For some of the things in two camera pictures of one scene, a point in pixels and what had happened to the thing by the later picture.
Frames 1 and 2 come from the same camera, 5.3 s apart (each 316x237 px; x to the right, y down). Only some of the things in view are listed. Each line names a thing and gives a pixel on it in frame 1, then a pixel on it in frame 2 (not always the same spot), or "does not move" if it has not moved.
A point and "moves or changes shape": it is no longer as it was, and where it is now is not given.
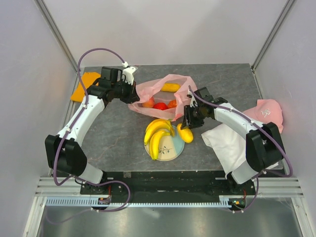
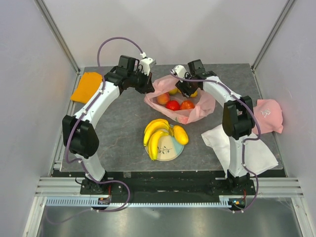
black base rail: x=203 y=182 does not move
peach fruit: x=149 y=103 to x=162 y=98
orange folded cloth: x=88 y=79 does not move
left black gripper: x=133 y=97 to x=147 y=87
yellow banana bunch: x=154 y=141 does not move
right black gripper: x=187 y=116 to x=181 y=85
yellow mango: x=186 y=134 moves or changes shape
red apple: x=160 y=105 to x=173 y=105
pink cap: x=266 y=111 does not move
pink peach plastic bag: x=166 y=97 moves or changes shape
